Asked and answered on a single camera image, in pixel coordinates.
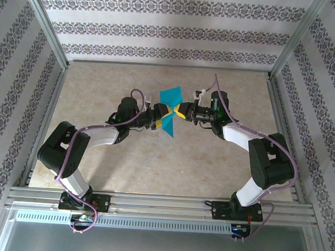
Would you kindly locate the aluminium right frame post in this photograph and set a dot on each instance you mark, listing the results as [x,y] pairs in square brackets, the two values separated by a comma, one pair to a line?
[298,37]

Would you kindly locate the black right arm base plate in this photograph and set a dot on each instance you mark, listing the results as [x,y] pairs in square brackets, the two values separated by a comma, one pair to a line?
[219,211]

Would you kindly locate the aluminium left frame post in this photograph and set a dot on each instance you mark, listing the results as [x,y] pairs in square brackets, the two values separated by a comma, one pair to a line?
[42,22]

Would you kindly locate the aluminium left side rail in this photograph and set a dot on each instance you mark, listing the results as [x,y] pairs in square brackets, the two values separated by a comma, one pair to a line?
[45,122]

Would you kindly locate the aluminium right side rail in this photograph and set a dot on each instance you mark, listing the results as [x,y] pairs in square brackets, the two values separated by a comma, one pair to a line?
[281,116]

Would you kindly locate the blue square paper sheet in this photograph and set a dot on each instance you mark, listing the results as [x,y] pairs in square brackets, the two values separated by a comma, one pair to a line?
[171,95]

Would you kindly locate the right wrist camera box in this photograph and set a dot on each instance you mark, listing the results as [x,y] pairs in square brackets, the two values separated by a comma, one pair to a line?
[197,101]

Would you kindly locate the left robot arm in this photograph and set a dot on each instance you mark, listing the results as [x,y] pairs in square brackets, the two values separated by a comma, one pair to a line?
[56,149]

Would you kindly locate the small circuit board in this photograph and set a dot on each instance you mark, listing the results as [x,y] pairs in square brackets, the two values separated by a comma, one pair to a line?
[239,229]
[83,218]

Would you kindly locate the aluminium frame post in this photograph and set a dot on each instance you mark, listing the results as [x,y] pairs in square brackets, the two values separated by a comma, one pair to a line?
[42,22]
[298,37]

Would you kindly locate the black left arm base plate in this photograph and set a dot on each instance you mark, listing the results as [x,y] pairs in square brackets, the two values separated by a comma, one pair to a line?
[104,203]

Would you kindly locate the grey metal sheet panel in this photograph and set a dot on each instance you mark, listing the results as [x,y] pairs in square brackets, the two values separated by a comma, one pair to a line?
[159,245]

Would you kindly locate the aluminium back frame rail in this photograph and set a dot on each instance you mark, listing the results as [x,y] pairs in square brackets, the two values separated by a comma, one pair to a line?
[168,66]

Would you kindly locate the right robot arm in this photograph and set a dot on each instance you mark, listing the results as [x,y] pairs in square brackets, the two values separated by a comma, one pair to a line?
[268,164]

